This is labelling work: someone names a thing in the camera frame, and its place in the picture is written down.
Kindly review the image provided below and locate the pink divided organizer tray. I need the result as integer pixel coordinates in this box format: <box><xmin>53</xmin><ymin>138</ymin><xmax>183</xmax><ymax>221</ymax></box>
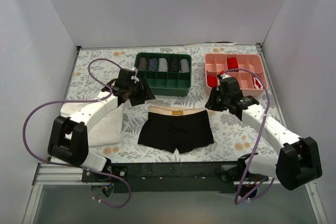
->
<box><xmin>205</xmin><ymin>53</ymin><xmax>268</xmax><ymax>97</ymax></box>

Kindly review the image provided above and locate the black underwear beige waistband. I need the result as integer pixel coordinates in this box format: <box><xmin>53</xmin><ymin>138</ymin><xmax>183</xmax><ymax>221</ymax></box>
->
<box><xmin>138</xmin><ymin>107</ymin><xmax>214</xmax><ymax>154</ymax></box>

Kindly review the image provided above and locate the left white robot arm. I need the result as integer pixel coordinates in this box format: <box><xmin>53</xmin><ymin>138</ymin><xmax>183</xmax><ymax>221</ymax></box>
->
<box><xmin>48</xmin><ymin>68</ymin><xmax>155</xmax><ymax>182</ymax></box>

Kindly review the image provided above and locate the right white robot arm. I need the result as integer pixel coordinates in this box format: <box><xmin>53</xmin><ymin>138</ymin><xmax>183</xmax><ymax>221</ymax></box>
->
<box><xmin>205</xmin><ymin>74</ymin><xmax>322</xmax><ymax>190</ymax></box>

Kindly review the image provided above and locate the red rolled underwear lower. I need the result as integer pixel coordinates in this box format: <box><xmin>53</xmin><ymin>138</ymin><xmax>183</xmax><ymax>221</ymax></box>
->
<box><xmin>207</xmin><ymin>76</ymin><xmax>218</xmax><ymax>88</ymax></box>

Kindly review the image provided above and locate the red rolled underwear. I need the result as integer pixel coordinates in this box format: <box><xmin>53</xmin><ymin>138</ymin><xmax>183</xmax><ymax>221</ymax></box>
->
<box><xmin>227</xmin><ymin>57</ymin><xmax>239</xmax><ymax>70</ymax></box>
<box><xmin>207</xmin><ymin>76</ymin><xmax>218</xmax><ymax>88</ymax></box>

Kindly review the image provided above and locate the brown rolled underwear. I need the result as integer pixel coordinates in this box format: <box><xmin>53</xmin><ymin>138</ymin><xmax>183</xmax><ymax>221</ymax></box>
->
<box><xmin>137</xmin><ymin>57</ymin><xmax>148</xmax><ymax>71</ymax></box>

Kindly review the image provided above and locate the red white striped roll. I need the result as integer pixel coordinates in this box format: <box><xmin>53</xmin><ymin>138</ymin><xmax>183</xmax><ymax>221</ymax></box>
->
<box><xmin>253</xmin><ymin>76</ymin><xmax>264</xmax><ymax>90</ymax></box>

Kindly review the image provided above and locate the blue striped rolled underwear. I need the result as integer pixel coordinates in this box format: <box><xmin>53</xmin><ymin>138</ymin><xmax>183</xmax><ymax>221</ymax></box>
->
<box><xmin>148</xmin><ymin>58</ymin><xmax>158</xmax><ymax>71</ymax></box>

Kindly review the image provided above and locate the red rolled underwear upper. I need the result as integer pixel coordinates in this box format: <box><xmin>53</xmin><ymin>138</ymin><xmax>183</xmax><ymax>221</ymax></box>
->
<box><xmin>227</xmin><ymin>57</ymin><xmax>239</xmax><ymax>70</ymax></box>

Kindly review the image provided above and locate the white grey striped roll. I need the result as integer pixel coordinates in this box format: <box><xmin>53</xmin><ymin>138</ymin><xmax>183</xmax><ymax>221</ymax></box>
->
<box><xmin>157</xmin><ymin>58</ymin><xmax>168</xmax><ymax>72</ymax></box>

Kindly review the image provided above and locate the black rolled underwear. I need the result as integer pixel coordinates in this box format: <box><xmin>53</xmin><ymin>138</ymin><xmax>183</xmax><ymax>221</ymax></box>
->
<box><xmin>169</xmin><ymin>58</ymin><xmax>179</xmax><ymax>72</ymax></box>

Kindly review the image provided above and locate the grey white rolled underwear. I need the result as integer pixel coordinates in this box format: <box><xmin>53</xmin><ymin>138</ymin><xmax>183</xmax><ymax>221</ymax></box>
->
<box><xmin>180</xmin><ymin>59</ymin><xmax>190</xmax><ymax>73</ymax></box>

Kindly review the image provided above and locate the green divided organizer tray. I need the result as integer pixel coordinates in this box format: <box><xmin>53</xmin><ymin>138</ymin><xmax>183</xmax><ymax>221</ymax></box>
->
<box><xmin>134</xmin><ymin>52</ymin><xmax>192</xmax><ymax>97</ymax></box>

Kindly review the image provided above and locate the white folded cloth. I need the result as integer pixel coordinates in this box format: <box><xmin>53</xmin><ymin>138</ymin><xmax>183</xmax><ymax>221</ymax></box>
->
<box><xmin>60</xmin><ymin>103</ymin><xmax>124</xmax><ymax>147</ymax></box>

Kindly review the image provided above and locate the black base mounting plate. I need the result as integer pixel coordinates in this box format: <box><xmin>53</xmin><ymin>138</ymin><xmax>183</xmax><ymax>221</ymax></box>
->
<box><xmin>81</xmin><ymin>161</ymin><xmax>243</xmax><ymax>194</ymax></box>

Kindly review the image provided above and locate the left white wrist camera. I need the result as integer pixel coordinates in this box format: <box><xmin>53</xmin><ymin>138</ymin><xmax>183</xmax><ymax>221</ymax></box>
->
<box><xmin>131</xmin><ymin>67</ymin><xmax>139</xmax><ymax>83</ymax></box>

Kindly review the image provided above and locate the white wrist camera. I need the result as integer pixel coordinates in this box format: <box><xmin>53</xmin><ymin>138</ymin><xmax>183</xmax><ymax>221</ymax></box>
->
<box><xmin>131</xmin><ymin>67</ymin><xmax>139</xmax><ymax>83</ymax></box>
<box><xmin>217</xmin><ymin>73</ymin><xmax>231</xmax><ymax>83</ymax></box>

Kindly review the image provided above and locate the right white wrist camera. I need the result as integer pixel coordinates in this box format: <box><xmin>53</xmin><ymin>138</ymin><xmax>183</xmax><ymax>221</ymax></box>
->
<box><xmin>217</xmin><ymin>73</ymin><xmax>231</xmax><ymax>83</ymax></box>

